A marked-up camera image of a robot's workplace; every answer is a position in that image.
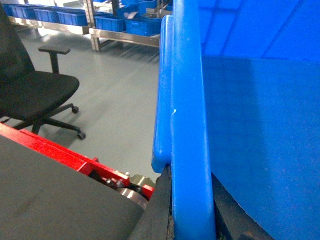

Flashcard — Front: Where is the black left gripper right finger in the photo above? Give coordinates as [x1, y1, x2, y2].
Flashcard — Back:
[211, 174, 273, 240]

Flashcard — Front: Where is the red table edge frame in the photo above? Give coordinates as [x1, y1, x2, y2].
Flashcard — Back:
[0, 123, 155, 200]

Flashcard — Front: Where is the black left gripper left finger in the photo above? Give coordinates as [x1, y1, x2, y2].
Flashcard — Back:
[128, 164, 174, 240]

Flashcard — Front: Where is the metal roller shelf rack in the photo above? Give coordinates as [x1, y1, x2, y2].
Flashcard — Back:
[8, 0, 160, 51]

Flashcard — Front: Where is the black office chair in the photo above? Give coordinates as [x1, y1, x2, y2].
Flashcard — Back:
[0, 8, 86, 140]

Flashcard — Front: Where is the large blue plastic crate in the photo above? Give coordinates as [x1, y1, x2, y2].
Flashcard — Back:
[152, 0, 320, 240]

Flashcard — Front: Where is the blue bin on shelf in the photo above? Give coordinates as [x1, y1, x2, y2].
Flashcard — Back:
[125, 17, 162, 37]

